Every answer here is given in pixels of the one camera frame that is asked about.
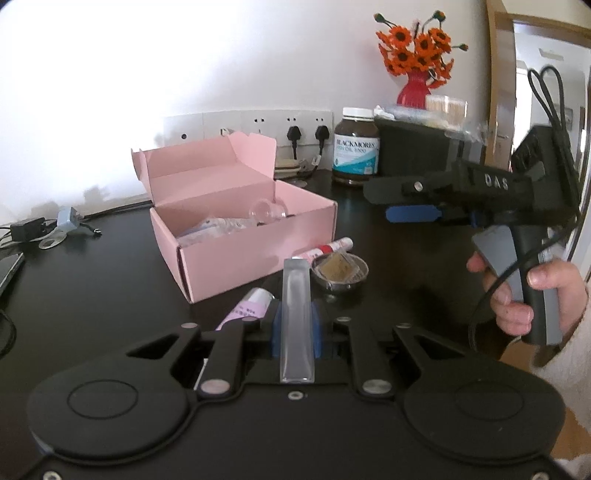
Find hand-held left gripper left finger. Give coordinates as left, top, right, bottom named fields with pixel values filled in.
left=124, top=299, right=284, bottom=400

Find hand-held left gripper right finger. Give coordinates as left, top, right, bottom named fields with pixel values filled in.
left=310, top=299, right=467, bottom=398

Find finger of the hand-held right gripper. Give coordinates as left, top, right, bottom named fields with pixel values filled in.
left=363, top=171, right=462, bottom=206
left=385, top=205, right=485, bottom=228

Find clear plastic tube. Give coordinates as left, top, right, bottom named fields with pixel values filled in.
left=279, top=257, right=317, bottom=385

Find white bottle pink label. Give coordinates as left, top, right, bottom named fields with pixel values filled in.
left=215, top=287, right=274, bottom=332

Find round metal strainer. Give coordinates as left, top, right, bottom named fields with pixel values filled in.
left=310, top=251, right=370, bottom=296

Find tan square packet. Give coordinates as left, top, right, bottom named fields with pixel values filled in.
left=321, top=253, right=361, bottom=280

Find pink cardboard box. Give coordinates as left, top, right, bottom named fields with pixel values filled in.
left=130, top=131, right=339, bottom=304

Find white tube red label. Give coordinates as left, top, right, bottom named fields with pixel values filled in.
left=292, top=237, right=355, bottom=264

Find clear plastic packet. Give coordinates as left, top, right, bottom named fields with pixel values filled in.
left=178, top=217, right=259, bottom=247

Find clear plastic cup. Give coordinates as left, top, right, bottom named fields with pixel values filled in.
left=248, top=198, right=289, bottom=227

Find person's right forearm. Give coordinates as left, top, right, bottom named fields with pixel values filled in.
left=538, top=286, right=591, bottom=480

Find black desktop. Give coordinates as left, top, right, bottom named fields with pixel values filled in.
left=0, top=172, right=546, bottom=370

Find person's right hand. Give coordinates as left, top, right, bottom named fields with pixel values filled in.
left=466, top=253, right=589, bottom=337

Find black storage cabinet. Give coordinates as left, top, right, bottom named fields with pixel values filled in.
left=374, top=115, right=483, bottom=178

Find brown supplement bottle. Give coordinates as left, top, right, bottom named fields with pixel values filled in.
left=331, top=107, right=382, bottom=188

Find clear plastic tray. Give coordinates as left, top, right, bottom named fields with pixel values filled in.
left=374, top=104, right=490, bottom=144

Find cotton swab box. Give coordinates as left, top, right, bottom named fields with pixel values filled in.
left=425, top=95, right=468, bottom=130

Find red vase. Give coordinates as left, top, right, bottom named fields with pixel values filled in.
left=396, top=71, right=437, bottom=110

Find orange artificial flowers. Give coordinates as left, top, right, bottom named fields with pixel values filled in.
left=373, top=10, right=469, bottom=88

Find light blue power adapter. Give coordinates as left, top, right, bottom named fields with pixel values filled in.
left=56, top=207, right=86, bottom=234

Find black power adapter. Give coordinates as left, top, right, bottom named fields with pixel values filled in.
left=10, top=219, right=47, bottom=241

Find black smartphone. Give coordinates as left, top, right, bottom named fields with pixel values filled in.
left=0, top=251, right=26, bottom=296

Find white wall socket panel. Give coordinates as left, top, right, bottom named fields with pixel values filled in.
left=163, top=110, right=334, bottom=144

